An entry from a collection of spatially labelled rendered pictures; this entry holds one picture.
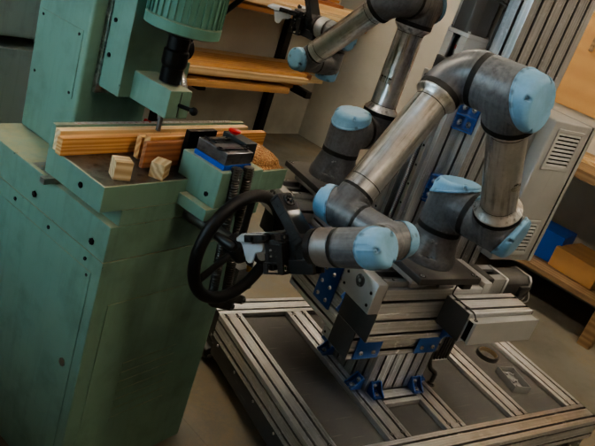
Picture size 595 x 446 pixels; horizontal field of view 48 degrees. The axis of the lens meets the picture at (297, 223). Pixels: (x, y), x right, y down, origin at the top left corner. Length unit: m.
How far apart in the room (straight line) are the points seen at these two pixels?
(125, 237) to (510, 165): 0.85
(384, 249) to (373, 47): 4.18
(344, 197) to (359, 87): 4.02
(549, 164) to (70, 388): 1.47
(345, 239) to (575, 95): 3.42
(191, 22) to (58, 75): 0.42
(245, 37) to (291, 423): 3.41
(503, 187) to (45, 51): 1.16
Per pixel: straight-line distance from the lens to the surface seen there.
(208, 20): 1.53
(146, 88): 1.63
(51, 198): 1.64
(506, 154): 1.46
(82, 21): 1.71
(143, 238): 1.55
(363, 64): 5.30
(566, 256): 4.03
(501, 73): 1.37
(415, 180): 1.93
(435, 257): 1.74
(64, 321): 1.68
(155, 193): 1.50
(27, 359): 1.86
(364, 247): 1.14
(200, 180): 1.52
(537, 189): 2.14
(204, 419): 2.26
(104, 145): 1.57
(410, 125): 1.36
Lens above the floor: 1.46
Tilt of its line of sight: 22 degrees down
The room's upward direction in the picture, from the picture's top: 19 degrees clockwise
